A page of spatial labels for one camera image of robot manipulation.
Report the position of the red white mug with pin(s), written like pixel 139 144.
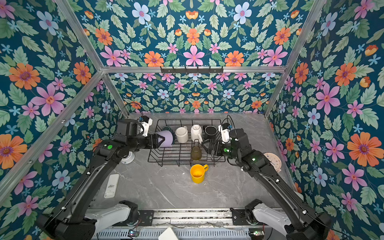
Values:
pixel 182 134

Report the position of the beige round plate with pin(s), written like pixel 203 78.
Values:
pixel 275 161

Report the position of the black wire dish rack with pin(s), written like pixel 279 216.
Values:
pixel 180 154

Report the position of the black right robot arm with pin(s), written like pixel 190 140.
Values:
pixel 297 220

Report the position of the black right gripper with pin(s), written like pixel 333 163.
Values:
pixel 218 144

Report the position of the white remote control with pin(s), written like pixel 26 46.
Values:
pixel 112 186

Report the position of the white alarm clock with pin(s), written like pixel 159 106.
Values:
pixel 128 158

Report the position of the white green mug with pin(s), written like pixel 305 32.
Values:
pixel 167 128

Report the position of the black wall hook rail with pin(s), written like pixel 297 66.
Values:
pixel 191 70

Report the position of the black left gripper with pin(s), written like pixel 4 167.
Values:
pixel 153 138

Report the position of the white faceted mug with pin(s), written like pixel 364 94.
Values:
pixel 197 134

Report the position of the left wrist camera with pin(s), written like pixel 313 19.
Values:
pixel 146 122

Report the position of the black mug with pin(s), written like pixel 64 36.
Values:
pixel 210 132

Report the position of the lavender cup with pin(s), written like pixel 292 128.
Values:
pixel 165 139

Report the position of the yellow mug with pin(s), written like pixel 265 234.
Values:
pixel 197 173

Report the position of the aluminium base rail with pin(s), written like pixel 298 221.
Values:
pixel 197 217

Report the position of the olive green glass cup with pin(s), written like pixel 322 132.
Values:
pixel 196 153

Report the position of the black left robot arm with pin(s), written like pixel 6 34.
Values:
pixel 68 221

